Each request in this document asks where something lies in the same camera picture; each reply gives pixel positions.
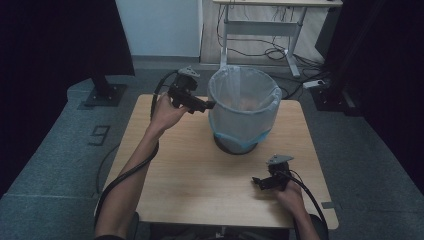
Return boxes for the person's left hand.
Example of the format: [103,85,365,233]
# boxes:
[149,93,190,135]

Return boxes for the person's right hand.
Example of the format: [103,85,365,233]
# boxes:
[274,180,306,216]

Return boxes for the black stand with base plate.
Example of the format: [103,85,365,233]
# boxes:
[309,83,363,117]
[83,73,129,108]

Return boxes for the black curtain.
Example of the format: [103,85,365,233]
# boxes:
[324,0,424,195]
[0,0,136,198]

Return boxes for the white partition board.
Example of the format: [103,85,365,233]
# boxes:
[114,0,204,59]

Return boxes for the white power strip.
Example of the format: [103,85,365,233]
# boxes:
[302,79,326,90]

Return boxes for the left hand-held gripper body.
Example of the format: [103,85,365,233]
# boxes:
[167,65,201,109]

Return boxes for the white desk with metal legs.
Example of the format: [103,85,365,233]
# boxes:
[212,0,344,79]

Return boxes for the grey bin with plastic liner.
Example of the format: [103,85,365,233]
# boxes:
[206,64,283,151]

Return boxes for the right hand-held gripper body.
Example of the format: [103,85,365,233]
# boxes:
[265,152,295,192]

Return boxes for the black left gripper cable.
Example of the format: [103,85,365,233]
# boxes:
[93,69,180,232]

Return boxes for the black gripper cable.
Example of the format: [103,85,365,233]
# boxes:
[283,168,330,232]
[93,69,180,232]

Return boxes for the grey trash bin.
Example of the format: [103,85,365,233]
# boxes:
[213,133,260,156]

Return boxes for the tangle of black floor cables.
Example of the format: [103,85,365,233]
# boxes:
[215,4,331,100]

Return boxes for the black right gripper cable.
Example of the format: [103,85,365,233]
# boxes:
[283,168,330,232]

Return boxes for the black chair armrest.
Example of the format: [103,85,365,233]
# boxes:
[308,213,331,240]
[126,211,141,240]

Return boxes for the thin black floor cable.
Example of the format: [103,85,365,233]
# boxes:
[95,143,120,195]

